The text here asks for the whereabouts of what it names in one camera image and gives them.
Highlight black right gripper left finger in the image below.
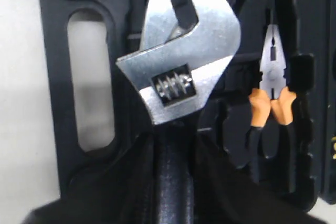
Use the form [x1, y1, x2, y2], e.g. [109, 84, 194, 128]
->
[23, 125, 163, 223]

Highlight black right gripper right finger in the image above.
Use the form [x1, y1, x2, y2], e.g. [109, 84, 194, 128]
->
[183, 130, 324, 223]

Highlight chrome adjustable wrench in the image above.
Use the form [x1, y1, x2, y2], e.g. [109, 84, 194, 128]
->
[116, 0, 241, 223]

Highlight black plastic tool case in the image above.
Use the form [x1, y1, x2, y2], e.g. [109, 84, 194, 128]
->
[40, 0, 335, 211]

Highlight orange handled combination pliers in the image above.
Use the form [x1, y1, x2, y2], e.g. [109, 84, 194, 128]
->
[246, 24, 297, 192]

